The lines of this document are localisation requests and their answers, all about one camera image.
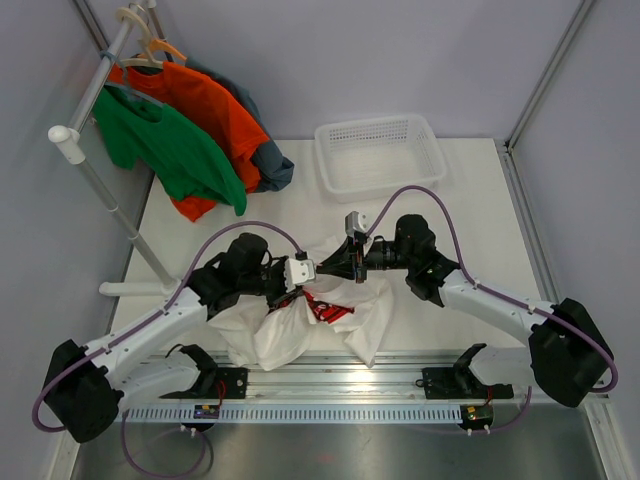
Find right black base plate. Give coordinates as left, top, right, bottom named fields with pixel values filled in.
left=414, top=366, right=514, bottom=400

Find white metal clothes rack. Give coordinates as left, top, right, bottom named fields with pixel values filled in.
left=46, top=0, right=186, bottom=299

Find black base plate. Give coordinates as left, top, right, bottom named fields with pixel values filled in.
left=205, top=367, right=249, bottom=401
left=414, top=366, right=514, bottom=400

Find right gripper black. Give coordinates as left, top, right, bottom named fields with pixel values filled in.
left=318, top=235, right=416, bottom=284

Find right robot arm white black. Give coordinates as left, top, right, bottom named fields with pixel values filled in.
left=316, top=214, right=613, bottom=408

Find green t shirt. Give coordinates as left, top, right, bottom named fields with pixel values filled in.
left=93, top=85, right=247, bottom=222

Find orange hanger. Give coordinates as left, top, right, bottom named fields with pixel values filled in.
left=137, top=37, right=187, bottom=63

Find blue hanger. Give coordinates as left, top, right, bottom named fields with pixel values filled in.
left=99, top=50, right=164, bottom=107

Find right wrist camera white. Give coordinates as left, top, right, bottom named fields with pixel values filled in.
left=345, top=211, right=368, bottom=237

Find aluminium mounting rail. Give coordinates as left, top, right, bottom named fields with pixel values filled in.
left=119, top=349, right=611, bottom=404

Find white slotted cable duct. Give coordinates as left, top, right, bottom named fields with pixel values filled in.
left=127, top=403, right=462, bottom=425

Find beige hanger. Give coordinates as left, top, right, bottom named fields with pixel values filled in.
left=115, top=7, right=163, bottom=70

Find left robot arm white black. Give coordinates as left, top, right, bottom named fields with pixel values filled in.
left=36, top=233, right=315, bottom=443

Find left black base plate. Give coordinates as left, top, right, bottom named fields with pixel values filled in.
left=205, top=367, right=249, bottom=401

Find white plastic basket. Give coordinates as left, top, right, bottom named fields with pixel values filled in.
left=314, top=114, right=447, bottom=203

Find white t shirt red print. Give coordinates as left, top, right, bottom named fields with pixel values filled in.
left=209, top=275, right=394, bottom=371

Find blue grey t shirt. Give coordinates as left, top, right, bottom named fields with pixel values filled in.
left=186, top=57, right=295, bottom=192

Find orange t shirt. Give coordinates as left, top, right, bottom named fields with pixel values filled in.
left=108, top=62, right=267, bottom=196

